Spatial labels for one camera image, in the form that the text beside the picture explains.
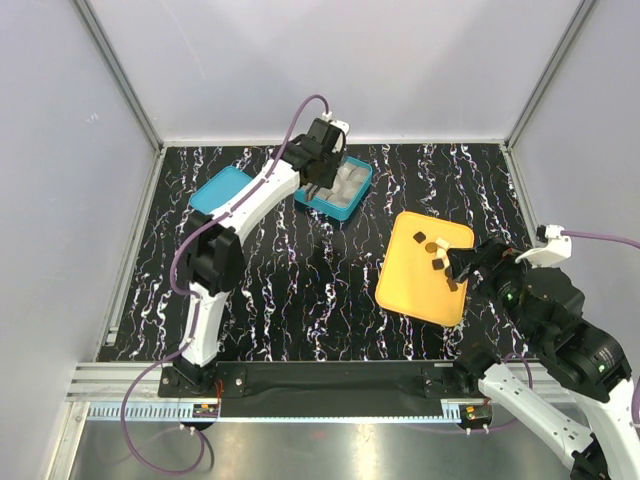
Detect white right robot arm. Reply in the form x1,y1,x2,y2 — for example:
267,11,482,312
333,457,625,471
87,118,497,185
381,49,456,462
445,233,639,479

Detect aluminium slotted rail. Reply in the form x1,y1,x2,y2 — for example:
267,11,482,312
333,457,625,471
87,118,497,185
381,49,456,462
64,362,494,426

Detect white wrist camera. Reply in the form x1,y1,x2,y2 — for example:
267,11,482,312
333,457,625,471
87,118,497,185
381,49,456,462
321,111,350,153
515,224,572,268

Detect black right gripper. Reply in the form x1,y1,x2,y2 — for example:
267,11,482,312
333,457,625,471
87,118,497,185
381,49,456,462
445,233,547,344

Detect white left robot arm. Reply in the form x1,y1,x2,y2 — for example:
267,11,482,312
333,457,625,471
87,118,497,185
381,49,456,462
170,115,350,396

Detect metal tongs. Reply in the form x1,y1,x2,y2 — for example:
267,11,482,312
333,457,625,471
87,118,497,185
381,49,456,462
305,185,319,202

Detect teal box lid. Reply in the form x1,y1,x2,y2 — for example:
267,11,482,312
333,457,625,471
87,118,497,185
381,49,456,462
189,166,253,214

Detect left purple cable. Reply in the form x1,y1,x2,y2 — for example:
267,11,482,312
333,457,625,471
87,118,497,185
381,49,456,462
117,94,334,474

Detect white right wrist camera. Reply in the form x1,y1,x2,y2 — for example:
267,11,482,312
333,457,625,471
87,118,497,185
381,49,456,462
515,224,572,268

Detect teal chocolate box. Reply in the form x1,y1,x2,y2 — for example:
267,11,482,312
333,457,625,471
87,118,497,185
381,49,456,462
294,156,373,221

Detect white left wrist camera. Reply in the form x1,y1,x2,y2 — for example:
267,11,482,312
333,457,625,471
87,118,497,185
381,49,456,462
321,111,350,153

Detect yellow plastic tray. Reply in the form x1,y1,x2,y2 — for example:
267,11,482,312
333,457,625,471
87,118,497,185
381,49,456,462
375,211,474,327

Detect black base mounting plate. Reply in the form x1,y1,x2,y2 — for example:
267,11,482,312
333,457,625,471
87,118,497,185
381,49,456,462
158,360,485,422

